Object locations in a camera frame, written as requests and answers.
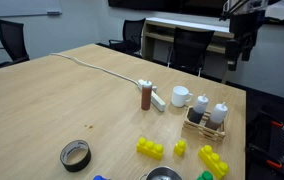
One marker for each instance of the black tape roll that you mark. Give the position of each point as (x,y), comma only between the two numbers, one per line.
(68,164)

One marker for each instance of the green lego brick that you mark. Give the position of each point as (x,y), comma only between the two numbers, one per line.
(204,176)

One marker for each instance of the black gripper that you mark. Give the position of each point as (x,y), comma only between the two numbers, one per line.
(245,23)

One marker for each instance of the beige wooden shelf unit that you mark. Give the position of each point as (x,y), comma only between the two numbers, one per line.
(188,25)

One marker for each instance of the black wall screen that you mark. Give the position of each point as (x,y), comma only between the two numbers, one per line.
(165,5)

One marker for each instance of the wall whiteboard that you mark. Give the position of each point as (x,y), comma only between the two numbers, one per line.
(15,6)

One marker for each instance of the long yellow lego brick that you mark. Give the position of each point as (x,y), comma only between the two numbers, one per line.
(213,162)

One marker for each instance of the brown sauce large squeeze bottle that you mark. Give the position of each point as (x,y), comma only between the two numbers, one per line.
(217,116)

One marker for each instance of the grey whiteboard eraser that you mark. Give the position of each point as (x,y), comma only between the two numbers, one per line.
(54,13)

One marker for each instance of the large blue lego block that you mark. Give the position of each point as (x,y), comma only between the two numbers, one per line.
(99,178)

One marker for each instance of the white plug adapter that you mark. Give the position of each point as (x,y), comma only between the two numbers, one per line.
(154,88)

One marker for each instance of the black stand with orange grips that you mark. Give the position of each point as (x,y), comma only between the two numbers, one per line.
(260,133)

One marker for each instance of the dark sauce squeeze bottle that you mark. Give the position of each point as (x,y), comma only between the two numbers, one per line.
(198,108)

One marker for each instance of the small yellow lego brick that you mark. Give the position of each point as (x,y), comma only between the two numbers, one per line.
(179,148)

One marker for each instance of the black office chair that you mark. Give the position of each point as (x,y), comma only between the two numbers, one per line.
(12,38)
(132,33)
(190,46)

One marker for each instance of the brown crumbs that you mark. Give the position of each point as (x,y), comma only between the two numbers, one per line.
(88,126)

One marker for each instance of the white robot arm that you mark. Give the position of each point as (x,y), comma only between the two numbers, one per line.
(282,8)

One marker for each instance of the yellow three-stud lego brick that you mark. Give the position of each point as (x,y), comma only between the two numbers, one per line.
(149,149)

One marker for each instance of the white ceramic mug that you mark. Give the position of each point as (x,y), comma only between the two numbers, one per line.
(180,96)

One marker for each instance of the white power strip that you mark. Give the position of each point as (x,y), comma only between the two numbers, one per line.
(158,101)

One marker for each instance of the wooden slat crate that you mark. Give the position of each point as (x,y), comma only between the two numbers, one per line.
(202,131)

